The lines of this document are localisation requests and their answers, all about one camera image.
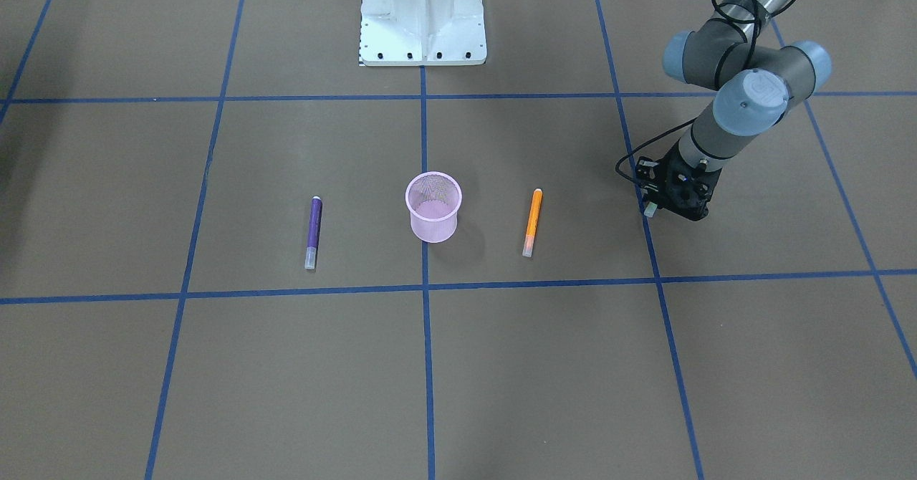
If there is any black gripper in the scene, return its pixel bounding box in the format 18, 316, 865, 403
658, 148, 720, 221

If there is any green marker pen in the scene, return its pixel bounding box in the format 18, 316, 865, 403
643, 202, 658, 219

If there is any orange marker pen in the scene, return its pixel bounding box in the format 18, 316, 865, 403
522, 188, 544, 258

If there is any purple marker pen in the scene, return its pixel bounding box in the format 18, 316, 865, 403
304, 196, 323, 270

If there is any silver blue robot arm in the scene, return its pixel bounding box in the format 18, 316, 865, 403
635, 0, 834, 220

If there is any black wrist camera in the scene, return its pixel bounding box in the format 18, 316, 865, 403
635, 156, 661, 192

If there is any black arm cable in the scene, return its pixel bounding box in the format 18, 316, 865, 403
615, 0, 763, 201

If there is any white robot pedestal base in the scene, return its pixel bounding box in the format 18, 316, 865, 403
358, 0, 488, 67

